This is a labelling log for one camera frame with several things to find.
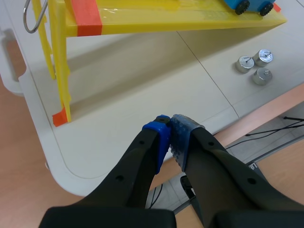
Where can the small metal cylinder weight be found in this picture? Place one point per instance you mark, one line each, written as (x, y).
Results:
(263, 58)
(244, 64)
(261, 76)

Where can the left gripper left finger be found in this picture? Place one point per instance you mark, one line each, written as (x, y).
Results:
(140, 171)

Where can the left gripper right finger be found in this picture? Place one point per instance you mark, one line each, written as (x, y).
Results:
(213, 175)

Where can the yellow plastic ramp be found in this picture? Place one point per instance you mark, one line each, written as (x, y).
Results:
(147, 21)

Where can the blue toy cart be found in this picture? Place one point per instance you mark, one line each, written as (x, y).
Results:
(249, 6)

